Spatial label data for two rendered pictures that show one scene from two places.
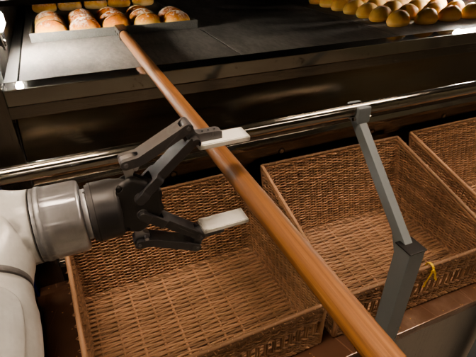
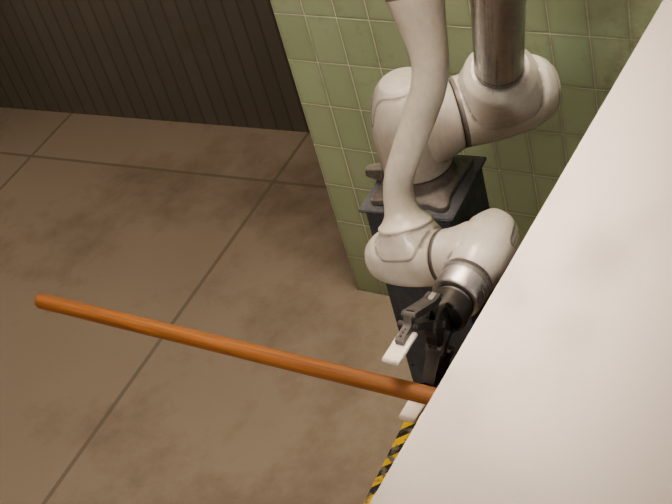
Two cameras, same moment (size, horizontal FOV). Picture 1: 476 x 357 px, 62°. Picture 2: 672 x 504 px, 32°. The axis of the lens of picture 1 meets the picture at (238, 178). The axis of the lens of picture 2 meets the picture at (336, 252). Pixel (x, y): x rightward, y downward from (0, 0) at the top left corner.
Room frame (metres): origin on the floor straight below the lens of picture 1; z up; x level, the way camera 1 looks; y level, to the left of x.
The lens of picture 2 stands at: (1.62, -0.61, 2.56)
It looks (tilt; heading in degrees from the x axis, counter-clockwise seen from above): 39 degrees down; 153
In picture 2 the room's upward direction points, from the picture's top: 17 degrees counter-clockwise
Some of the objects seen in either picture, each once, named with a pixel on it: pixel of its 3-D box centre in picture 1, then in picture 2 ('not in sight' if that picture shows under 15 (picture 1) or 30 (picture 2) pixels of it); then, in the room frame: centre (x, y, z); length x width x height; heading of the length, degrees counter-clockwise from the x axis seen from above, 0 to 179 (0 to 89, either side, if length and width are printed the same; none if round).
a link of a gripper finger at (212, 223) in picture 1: (223, 220); (415, 404); (0.47, 0.02, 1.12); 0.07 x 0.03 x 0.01; 113
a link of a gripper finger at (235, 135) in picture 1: (221, 138); (399, 347); (0.46, 0.02, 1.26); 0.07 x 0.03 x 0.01; 113
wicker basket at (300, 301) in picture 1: (188, 276); not in sight; (0.74, 0.13, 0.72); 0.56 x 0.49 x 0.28; 114
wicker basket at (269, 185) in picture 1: (370, 219); not in sight; (0.98, -0.41, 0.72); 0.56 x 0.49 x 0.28; 112
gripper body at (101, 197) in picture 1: (125, 205); (442, 319); (0.41, 0.14, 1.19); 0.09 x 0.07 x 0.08; 113
